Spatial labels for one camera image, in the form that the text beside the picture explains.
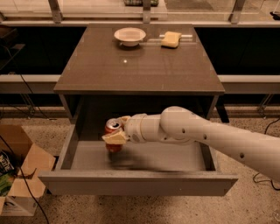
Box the cardboard box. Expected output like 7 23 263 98
0 125 55 216

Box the green snack bag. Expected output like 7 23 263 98
0 173 15 197

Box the red coke can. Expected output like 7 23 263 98
105 118 123 153

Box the black cable on left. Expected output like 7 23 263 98
0 46 51 224

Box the black cable on right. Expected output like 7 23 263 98
252 117 280 192

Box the white bowl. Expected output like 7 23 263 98
114 27 146 47

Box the yellow sponge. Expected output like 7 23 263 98
161 31 181 48

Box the grey cabinet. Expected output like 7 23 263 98
54 24 225 116

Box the open grey top drawer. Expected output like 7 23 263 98
38 95 239 197

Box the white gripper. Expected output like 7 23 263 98
101 114 146 144

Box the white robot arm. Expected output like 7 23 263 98
102 106 280 182

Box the black cable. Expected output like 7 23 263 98
252 117 280 192
0 46 51 224

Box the dark snack bag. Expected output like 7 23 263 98
0 150 15 176

